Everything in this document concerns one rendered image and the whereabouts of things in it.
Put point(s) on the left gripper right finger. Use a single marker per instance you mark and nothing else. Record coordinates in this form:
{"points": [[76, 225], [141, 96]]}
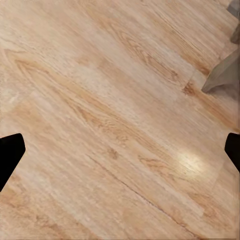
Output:
{"points": [[232, 149]]}

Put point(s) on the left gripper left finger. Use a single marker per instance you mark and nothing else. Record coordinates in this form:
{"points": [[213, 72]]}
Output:
{"points": [[12, 148]]}

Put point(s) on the coffee table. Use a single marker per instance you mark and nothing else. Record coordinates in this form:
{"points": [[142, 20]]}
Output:
{"points": [[228, 71]]}

